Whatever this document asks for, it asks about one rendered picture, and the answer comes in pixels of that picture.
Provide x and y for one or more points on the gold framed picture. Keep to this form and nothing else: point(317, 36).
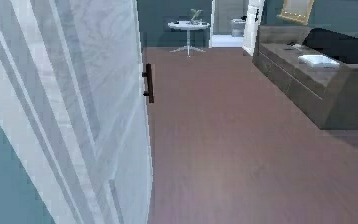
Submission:
point(296, 10)

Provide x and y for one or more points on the dark brown wooden cabinet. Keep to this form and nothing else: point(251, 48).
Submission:
point(297, 80)

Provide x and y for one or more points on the grey bin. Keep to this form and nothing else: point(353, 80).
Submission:
point(237, 27)

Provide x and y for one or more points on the small grey object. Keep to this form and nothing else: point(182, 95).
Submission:
point(295, 47)

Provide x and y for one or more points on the white round side table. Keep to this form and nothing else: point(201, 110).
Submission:
point(188, 26)

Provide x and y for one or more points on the white room door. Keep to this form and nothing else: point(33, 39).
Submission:
point(70, 110)
point(252, 26)

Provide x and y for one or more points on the white rectangular box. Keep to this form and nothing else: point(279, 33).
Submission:
point(318, 61)

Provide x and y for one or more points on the green house plant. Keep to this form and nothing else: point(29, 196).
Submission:
point(196, 16)

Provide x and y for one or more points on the black television set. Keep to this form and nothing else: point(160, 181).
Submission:
point(340, 45)

